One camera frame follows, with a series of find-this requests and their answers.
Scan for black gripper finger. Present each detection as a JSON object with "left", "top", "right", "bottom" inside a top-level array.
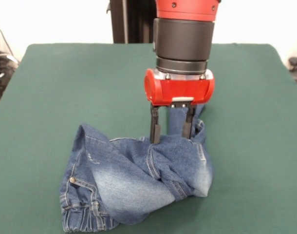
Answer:
[
  {"left": 149, "top": 104, "right": 162, "bottom": 144},
  {"left": 182, "top": 104, "right": 197, "bottom": 139}
]

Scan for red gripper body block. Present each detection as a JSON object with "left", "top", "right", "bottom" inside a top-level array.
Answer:
[{"left": 143, "top": 68, "right": 216, "bottom": 107}]

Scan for blue denim jeans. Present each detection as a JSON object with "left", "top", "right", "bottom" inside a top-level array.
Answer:
[{"left": 58, "top": 103, "right": 214, "bottom": 233}]

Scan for dark green table cloth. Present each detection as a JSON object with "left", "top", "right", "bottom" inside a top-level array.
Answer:
[{"left": 0, "top": 43, "right": 297, "bottom": 234}]

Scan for black wheeled base leg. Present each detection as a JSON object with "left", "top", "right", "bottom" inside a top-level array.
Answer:
[{"left": 0, "top": 35, "right": 19, "bottom": 101}]

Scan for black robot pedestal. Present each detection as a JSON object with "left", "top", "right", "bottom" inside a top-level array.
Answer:
[{"left": 110, "top": 0, "right": 159, "bottom": 44}]

